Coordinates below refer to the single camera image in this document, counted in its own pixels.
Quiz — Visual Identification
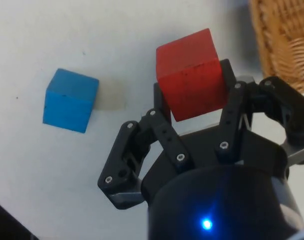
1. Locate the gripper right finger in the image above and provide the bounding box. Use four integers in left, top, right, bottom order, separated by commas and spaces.
215, 58, 304, 166

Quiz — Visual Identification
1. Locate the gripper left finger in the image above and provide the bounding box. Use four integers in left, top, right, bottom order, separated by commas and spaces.
97, 82, 195, 210

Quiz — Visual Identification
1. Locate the red wooden cube block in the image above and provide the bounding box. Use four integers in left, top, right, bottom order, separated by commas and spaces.
155, 27, 229, 123

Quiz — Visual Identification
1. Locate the wicker basket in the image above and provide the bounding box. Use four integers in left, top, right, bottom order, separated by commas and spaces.
249, 0, 304, 95

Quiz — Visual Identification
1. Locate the blue wooden cube block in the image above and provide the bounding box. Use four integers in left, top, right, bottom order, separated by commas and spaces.
42, 68, 100, 134

